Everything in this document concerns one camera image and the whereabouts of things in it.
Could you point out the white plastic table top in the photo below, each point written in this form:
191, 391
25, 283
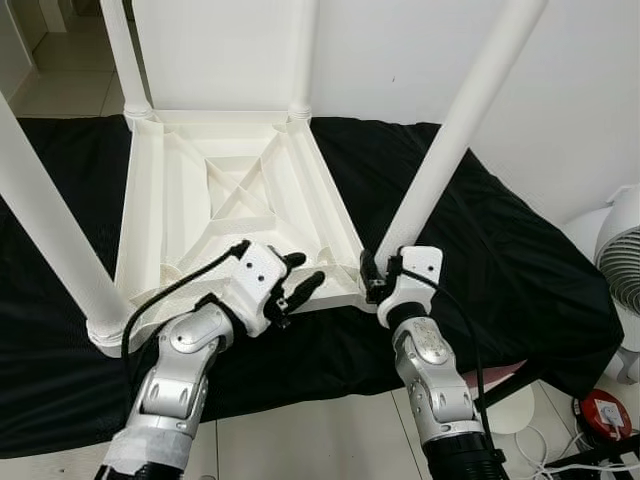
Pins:
170, 190

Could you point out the red round object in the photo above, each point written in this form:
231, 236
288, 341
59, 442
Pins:
605, 415

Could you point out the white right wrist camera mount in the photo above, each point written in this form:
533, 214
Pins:
420, 265

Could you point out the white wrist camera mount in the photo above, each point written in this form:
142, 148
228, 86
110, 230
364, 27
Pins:
255, 272
420, 265

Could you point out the pink seat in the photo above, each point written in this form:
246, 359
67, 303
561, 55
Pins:
495, 373

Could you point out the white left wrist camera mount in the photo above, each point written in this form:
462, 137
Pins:
255, 272

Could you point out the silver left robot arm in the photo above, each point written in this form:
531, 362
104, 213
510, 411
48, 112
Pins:
180, 370

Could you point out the white round floor base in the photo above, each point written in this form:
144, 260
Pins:
512, 412

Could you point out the white fan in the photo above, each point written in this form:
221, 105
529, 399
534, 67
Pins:
615, 270

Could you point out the black table cloth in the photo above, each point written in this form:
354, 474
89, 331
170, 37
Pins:
520, 270

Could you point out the black metal table leg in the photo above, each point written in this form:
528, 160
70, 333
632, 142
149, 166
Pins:
515, 390

